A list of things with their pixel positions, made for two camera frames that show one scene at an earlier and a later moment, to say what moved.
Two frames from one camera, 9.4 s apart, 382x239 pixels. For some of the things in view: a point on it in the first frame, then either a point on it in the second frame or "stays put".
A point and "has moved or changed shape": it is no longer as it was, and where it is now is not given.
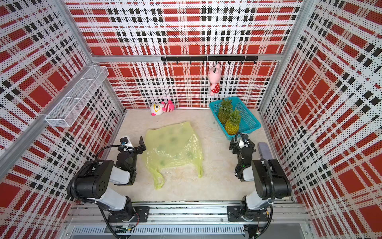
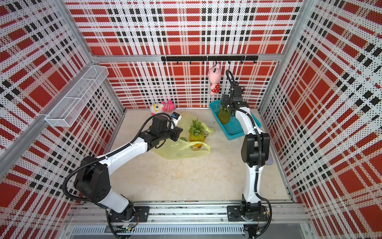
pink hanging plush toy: x=214 y=74 stays put
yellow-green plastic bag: x=170 y=145 has moved or changed shape
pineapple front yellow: x=232 y=126 → x=196 y=133
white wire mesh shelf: x=67 y=110 stays put
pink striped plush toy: x=158 y=108 stays put
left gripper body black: x=134 y=154 → x=168 y=133
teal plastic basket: x=248 y=122 stays put
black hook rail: x=210 y=59 stays put
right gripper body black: x=238 y=155 → x=227 y=100
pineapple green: x=226 y=106 stays put
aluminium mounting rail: x=294 y=213 stays put
